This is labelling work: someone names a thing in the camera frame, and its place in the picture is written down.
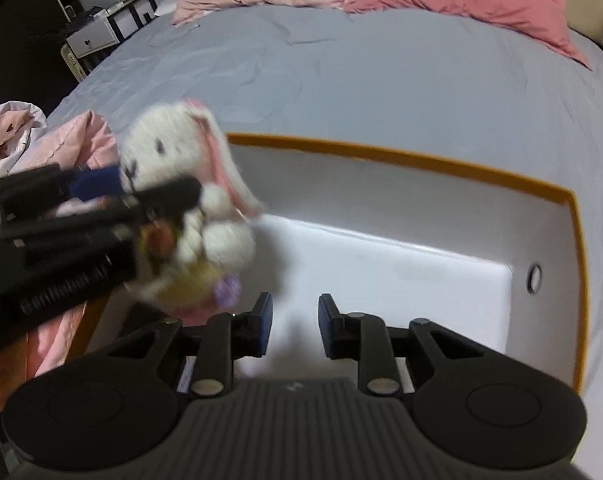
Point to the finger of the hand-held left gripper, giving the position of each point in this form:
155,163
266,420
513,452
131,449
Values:
171,195
98,182

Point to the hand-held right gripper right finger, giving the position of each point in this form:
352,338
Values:
325,325

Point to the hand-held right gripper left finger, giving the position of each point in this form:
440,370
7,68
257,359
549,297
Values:
265,325

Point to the white bunny plush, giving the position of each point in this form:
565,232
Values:
166,140

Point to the orange cardboard box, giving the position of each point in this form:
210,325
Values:
406,270

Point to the pink quilt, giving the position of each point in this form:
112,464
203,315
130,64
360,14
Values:
81,140

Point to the white cloth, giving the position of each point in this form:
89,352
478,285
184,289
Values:
167,4

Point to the bed with grey sheet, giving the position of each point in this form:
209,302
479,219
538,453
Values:
381,85

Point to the beige padded headboard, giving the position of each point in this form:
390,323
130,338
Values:
586,22

